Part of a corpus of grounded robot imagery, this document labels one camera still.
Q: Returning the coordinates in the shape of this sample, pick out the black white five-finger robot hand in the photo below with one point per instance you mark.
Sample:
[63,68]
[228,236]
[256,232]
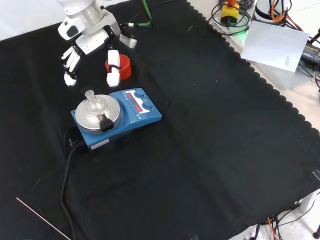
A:
[91,42]

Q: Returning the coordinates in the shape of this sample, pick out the heater with blue base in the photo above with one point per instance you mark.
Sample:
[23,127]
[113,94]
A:
[147,117]

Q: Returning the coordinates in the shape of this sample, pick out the red ribbed plastic cup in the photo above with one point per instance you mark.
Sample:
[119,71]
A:
[125,66]

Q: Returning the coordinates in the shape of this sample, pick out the clear round-bottom glass flask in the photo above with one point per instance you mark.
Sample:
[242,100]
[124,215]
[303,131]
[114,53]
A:
[93,105]

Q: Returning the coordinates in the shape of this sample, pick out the black bench cloth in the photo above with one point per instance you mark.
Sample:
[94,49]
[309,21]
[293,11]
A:
[190,140]

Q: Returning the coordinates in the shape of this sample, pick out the yellow stop button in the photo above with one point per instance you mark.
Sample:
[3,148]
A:
[230,13]

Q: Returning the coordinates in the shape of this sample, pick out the pale board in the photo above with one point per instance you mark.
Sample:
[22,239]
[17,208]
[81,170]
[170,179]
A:
[272,45]

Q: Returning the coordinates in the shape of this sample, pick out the thin glass rod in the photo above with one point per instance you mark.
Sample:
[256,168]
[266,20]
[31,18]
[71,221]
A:
[42,217]

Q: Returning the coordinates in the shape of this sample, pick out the black power adapter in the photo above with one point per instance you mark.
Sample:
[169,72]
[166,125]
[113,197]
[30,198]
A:
[311,52]

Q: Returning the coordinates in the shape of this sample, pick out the grey tape strip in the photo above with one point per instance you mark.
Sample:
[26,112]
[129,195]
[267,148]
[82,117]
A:
[317,174]

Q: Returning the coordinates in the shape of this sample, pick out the white bench leg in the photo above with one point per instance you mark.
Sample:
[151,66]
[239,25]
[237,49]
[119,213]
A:
[308,202]

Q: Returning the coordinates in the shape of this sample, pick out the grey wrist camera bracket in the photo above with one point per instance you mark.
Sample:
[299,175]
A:
[112,22]

